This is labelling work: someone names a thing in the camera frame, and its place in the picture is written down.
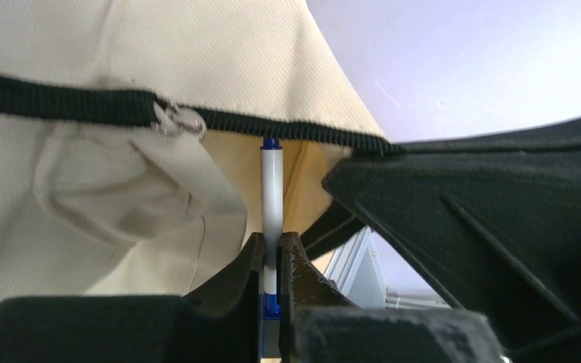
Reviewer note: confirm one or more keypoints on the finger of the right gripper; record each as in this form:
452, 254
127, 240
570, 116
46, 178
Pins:
495, 232
565, 136

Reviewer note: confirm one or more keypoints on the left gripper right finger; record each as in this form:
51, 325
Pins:
319, 324

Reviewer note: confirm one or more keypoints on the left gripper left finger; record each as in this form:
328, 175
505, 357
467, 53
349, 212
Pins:
217, 322

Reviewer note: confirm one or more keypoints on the blue capped white marker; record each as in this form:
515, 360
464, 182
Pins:
272, 209

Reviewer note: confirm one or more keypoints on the beige canvas backpack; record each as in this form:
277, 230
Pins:
130, 135

